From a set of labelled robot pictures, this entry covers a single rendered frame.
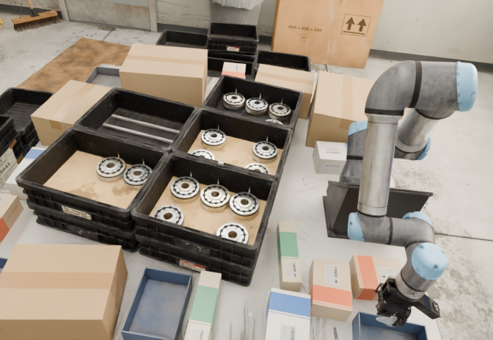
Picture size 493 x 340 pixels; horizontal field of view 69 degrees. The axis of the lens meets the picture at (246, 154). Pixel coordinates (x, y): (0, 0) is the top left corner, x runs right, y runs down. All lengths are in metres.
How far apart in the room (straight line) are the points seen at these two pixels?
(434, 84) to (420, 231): 0.37
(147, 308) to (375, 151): 0.81
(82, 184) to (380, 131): 1.00
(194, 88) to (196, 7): 2.51
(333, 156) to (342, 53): 2.59
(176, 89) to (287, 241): 0.96
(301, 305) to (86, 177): 0.86
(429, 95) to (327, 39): 3.15
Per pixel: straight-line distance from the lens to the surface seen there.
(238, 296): 1.25
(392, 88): 0.95
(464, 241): 2.73
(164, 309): 1.23
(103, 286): 1.12
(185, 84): 1.84
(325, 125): 1.69
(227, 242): 1.07
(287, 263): 1.26
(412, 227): 1.06
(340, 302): 1.22
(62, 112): 1.72
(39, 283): 1.17
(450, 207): 2.89
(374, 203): 1.01
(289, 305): 1.16
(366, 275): 1.30
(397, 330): 1.32
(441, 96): 0.97
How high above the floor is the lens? 1.82
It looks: 42 degrees down
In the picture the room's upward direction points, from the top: 7 degrees clockwise
